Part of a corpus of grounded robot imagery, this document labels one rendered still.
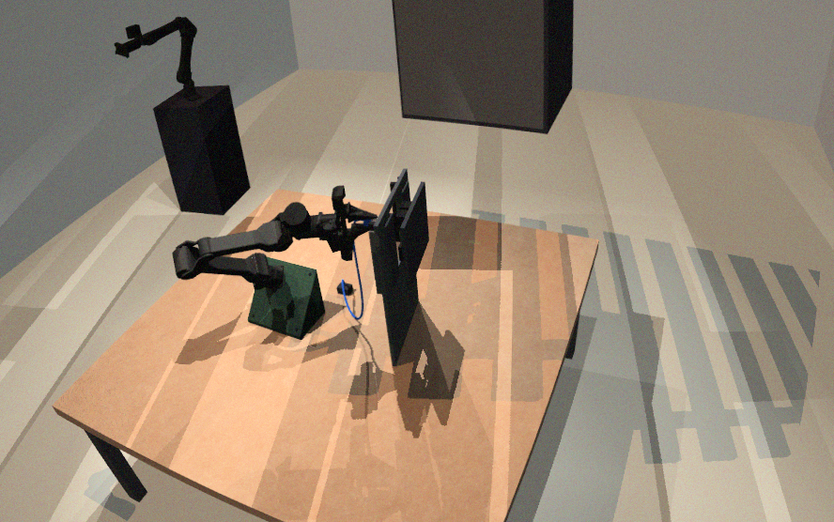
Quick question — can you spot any blue cable plug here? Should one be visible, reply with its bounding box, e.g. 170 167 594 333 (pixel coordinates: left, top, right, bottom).
342 218 377 319

